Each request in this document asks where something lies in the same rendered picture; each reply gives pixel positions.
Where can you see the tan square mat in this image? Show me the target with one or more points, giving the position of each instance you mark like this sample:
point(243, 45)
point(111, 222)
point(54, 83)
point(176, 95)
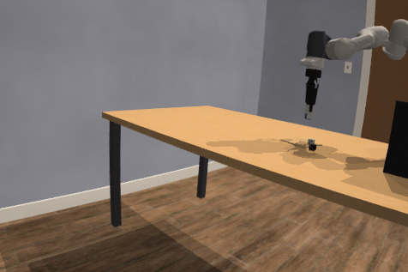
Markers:
point(300, 142)

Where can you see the black die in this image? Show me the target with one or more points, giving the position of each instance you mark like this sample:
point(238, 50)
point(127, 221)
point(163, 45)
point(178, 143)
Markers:
point(312, 146)

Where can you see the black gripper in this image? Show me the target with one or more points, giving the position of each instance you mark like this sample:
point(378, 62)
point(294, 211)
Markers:
point(312, 91)

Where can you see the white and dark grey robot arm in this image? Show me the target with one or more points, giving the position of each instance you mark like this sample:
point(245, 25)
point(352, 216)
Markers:
point(321, 46)

